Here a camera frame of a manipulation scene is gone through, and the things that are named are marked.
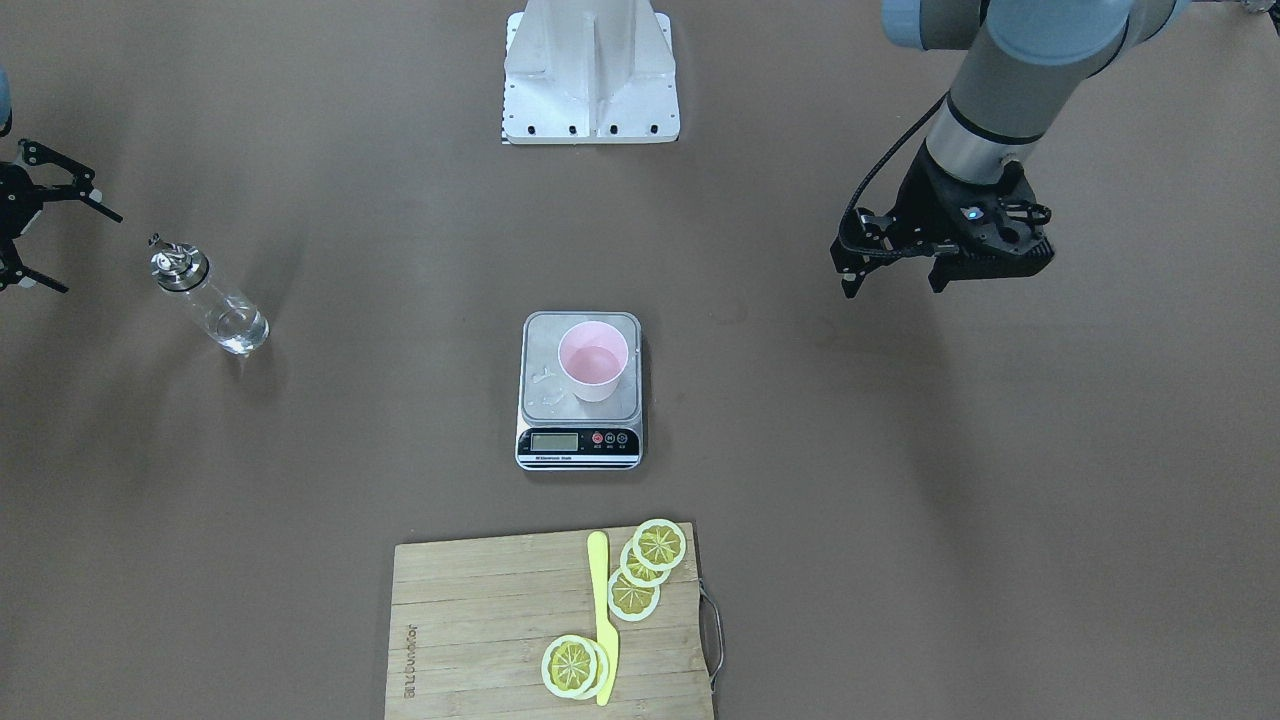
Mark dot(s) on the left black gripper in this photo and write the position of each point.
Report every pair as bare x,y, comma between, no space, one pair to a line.
925,203

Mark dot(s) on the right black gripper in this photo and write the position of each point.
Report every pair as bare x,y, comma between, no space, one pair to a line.
12,198

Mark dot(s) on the pink plastic cup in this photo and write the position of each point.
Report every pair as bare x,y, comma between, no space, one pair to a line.
593,355

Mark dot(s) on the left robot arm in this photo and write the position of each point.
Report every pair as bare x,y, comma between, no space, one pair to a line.
1023,61

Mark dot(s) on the glass sauce bottle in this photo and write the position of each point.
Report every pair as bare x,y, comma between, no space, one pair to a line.
218,307

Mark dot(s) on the silver kitchen scale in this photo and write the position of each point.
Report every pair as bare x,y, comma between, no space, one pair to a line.
555,431

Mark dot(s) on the yellow plastic knife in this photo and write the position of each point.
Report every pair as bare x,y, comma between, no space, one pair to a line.
599,557

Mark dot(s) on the wooden cutting board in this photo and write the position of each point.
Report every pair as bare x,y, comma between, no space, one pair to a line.
470,620

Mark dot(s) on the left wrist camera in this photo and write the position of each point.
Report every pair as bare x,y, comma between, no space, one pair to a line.
1003,240

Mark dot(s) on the white camera mast base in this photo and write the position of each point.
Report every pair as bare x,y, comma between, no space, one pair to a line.
589,72

